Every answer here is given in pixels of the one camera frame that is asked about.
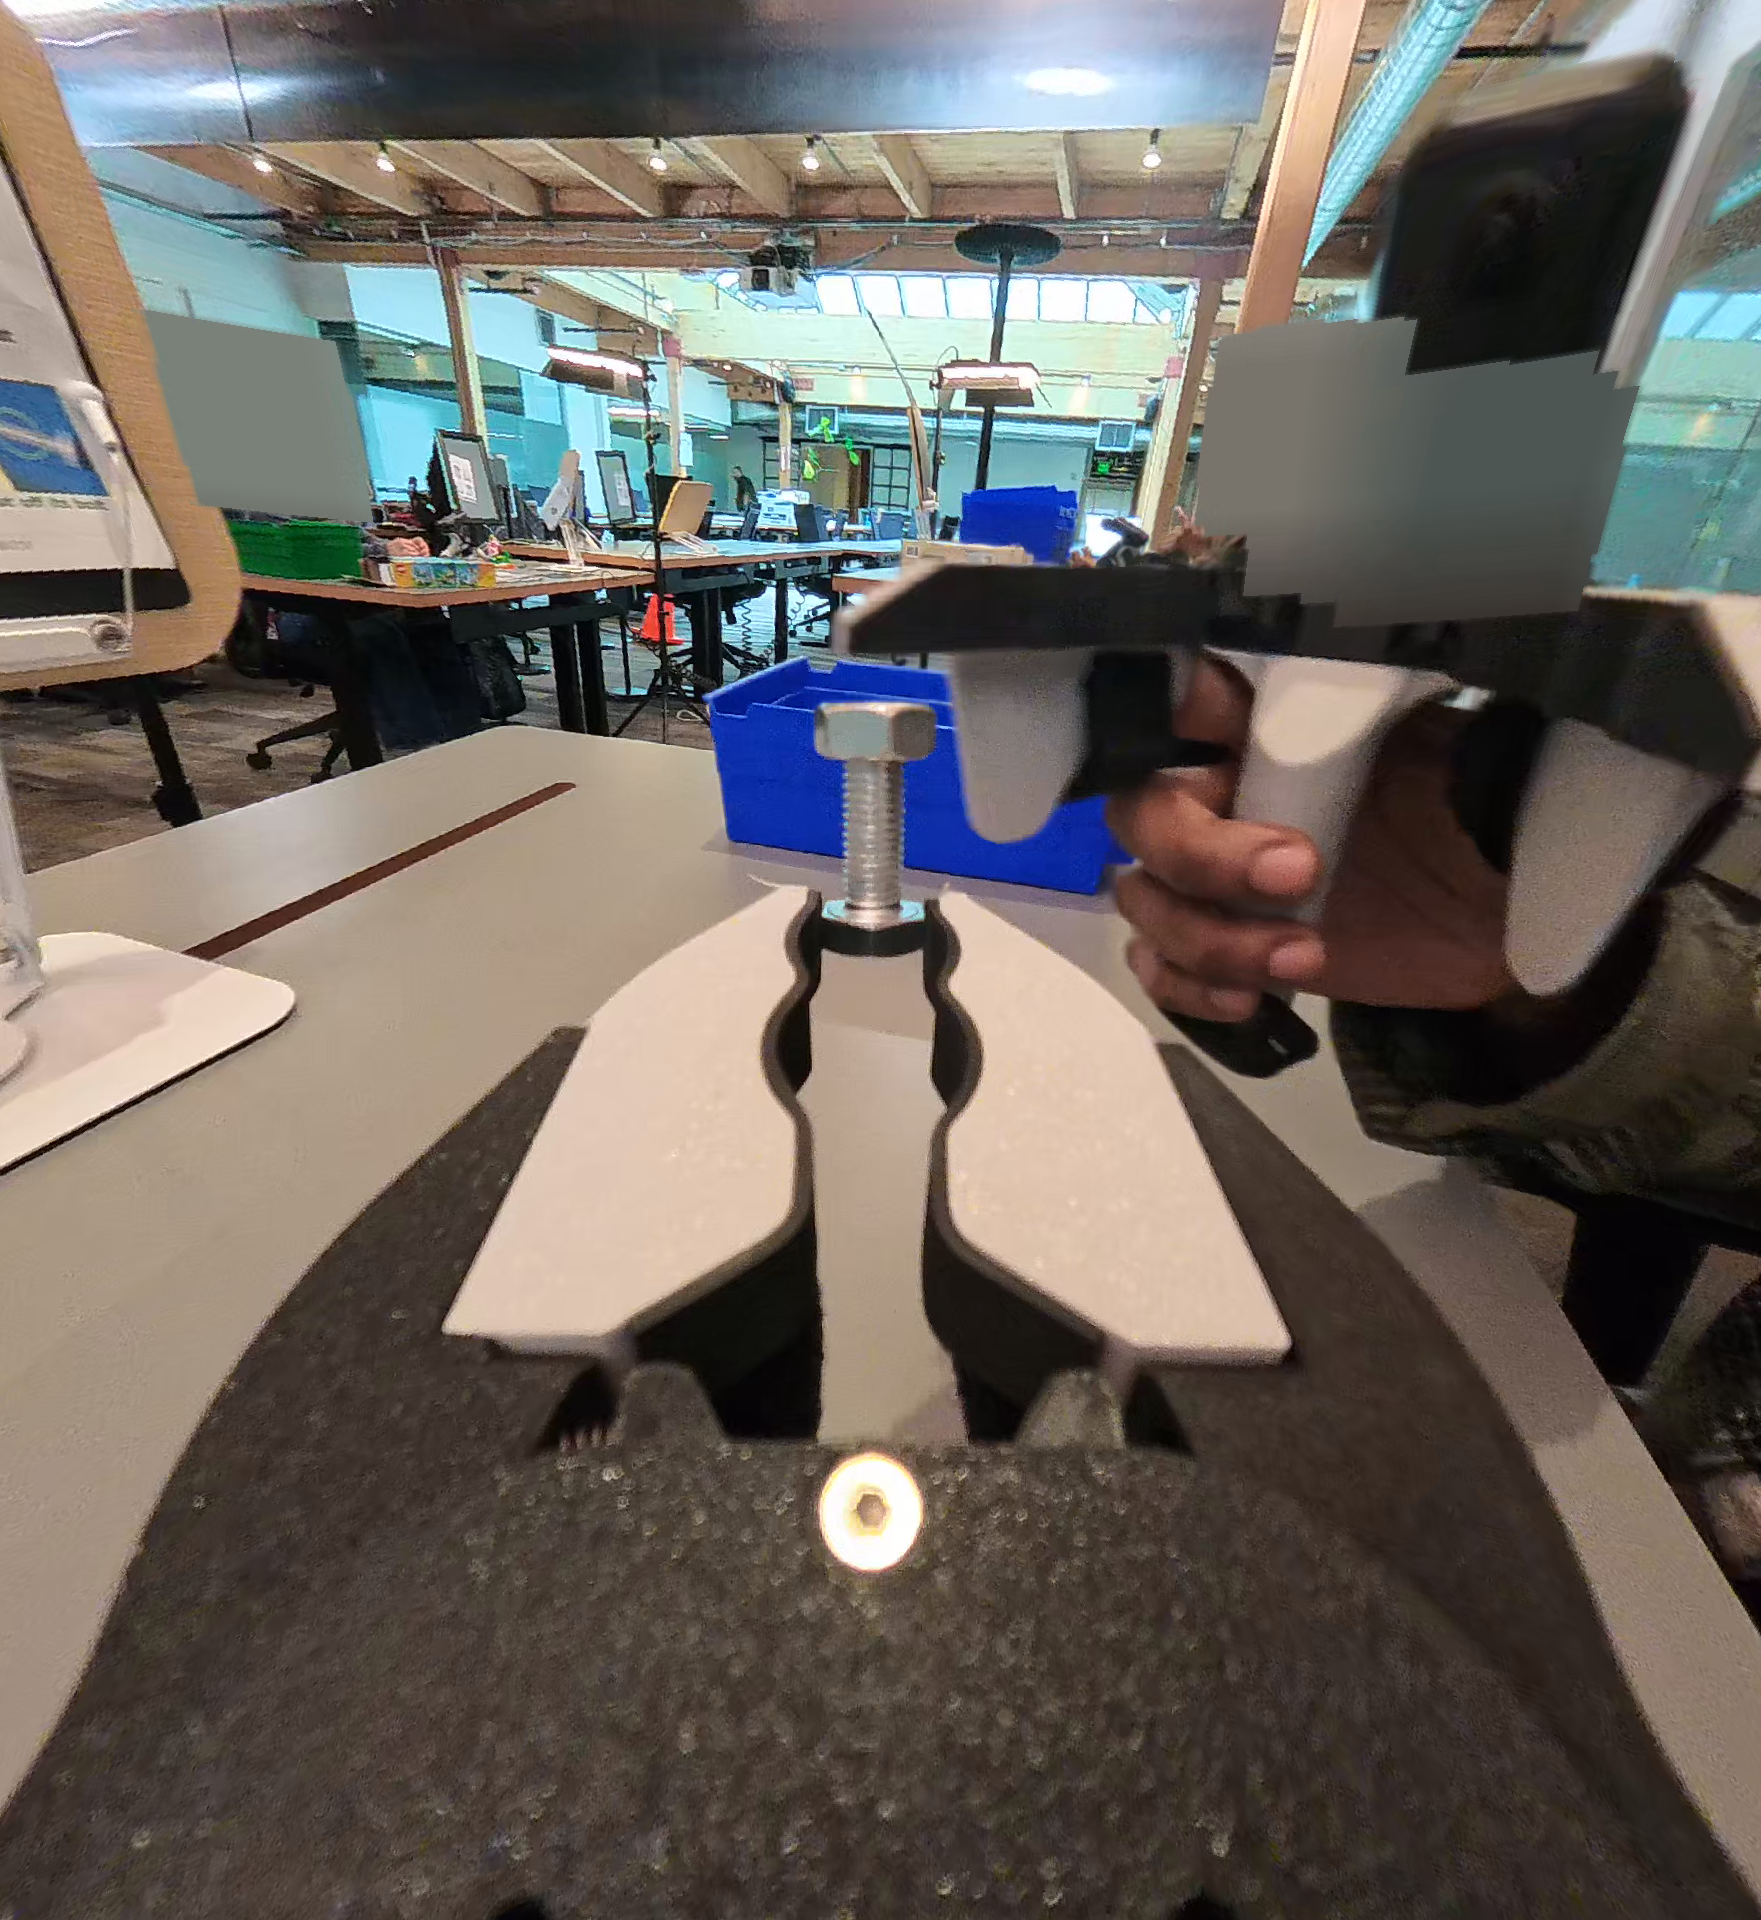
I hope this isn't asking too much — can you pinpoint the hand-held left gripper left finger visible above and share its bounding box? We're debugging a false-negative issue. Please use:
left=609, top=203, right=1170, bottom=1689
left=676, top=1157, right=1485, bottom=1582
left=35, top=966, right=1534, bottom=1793
left=441, top=886, right=824, bottom=1369

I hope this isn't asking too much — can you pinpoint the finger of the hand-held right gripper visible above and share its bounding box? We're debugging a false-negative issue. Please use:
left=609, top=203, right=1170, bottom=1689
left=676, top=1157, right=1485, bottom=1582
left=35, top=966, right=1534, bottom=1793
left=831, top=563, right=1254, bottom=845
left=1507, top=589, right=1761, bottom=998

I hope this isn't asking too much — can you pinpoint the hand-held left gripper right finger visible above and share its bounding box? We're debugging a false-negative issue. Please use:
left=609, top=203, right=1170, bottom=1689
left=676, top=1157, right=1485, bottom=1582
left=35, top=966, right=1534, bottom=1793
left=917, top=889, right=1292, bottom=1369

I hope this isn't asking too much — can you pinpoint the steel hex bolt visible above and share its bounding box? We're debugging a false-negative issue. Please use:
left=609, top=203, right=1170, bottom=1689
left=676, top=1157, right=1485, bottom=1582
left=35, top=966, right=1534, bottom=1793
left=822, top=763, right=924, bottom=936

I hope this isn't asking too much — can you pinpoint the blue plastic bin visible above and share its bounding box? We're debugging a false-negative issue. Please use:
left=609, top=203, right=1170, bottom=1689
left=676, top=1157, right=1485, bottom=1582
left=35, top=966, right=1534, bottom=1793
left=704, top=657, right=1130, bottom=898

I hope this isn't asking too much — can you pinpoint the person's right forearm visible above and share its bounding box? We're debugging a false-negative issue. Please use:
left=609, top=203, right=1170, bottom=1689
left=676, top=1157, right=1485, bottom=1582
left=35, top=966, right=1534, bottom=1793
left=1329, top=870, right=1761, bottom=1246

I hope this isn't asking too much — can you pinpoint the person's right hand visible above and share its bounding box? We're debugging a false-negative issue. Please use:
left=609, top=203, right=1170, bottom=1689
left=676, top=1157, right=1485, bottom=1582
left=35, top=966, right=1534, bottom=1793
left=1112, top=657, right=1526, bottom=1028

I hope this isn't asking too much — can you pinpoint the tall blue storage crate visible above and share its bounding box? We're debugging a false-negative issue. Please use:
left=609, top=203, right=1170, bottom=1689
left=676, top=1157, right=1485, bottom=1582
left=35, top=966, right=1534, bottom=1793
left=958, top=486, right=1081, bottom=565

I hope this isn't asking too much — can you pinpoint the black tripod stand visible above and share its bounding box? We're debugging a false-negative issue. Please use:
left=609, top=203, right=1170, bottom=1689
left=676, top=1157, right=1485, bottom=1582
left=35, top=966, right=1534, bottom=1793
left=609, top=367, right=723, bottom=744

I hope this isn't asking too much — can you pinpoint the wooden top office desk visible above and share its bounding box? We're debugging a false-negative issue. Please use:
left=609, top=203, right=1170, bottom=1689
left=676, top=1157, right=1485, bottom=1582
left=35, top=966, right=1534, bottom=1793
left=242, top=566, right=658, bottom=737

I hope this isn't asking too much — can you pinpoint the instruction sheet on white stand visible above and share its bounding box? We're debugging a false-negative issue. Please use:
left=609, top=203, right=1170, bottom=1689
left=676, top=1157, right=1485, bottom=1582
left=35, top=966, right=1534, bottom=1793
left=0, top=0, right=296, bottom=1215

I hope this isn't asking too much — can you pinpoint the black pole patio heater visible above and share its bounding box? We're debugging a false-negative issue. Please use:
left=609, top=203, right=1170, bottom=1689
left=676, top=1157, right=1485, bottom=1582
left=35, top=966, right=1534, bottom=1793
left=937, top=226, right=1064, bottom=496

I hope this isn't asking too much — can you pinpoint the green plastic bin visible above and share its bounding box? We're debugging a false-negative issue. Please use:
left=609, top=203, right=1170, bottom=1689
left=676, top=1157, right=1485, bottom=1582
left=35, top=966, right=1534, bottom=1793
left=227, top=516, right=368, bottom=579

